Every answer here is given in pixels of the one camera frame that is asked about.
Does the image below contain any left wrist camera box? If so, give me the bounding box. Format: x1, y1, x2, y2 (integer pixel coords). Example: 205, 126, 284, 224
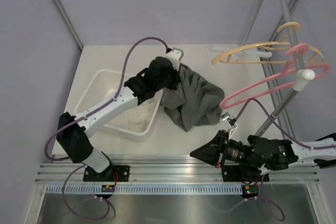
165, 48, 184, 71

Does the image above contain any aluminium mounting rail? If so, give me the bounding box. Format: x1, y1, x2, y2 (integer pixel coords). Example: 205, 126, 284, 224
35, 155, 320, 185

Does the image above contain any grey pleated skirt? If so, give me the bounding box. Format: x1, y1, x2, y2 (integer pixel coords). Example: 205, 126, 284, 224
161, 64, 225, 132

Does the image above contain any pink plastic hanger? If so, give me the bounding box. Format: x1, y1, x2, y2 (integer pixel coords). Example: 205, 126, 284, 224
219, 42, 332, 109

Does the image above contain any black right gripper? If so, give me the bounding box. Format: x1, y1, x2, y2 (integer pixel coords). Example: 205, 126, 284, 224
190, 130, 261, 168

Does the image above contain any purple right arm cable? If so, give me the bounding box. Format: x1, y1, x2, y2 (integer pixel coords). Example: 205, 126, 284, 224
233, 98, 336, 151

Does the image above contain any white plastic basket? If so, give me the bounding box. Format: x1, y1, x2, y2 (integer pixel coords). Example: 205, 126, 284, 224
74, 69, 162, 141

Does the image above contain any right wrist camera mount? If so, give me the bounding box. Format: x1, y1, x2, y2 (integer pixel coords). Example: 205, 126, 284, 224
221, 112, 238, 140

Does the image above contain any white far rack base foot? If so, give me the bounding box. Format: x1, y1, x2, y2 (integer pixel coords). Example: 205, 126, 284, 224
209, 44, 272, 58

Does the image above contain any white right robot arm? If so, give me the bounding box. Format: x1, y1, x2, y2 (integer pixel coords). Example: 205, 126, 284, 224
190, 130, 335, 183

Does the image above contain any white slotted cable duct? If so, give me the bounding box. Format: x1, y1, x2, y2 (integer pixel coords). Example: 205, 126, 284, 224
46, 184, 243, 195

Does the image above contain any white skirt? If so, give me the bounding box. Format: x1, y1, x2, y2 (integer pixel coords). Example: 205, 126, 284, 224
104, 91, 162, 133

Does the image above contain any grey clothes rack pole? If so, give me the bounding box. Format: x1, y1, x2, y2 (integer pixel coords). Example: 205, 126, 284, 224
254, 0, 316, 137

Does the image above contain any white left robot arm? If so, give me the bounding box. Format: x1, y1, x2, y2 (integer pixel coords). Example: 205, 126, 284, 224
56, 51, 181, 181

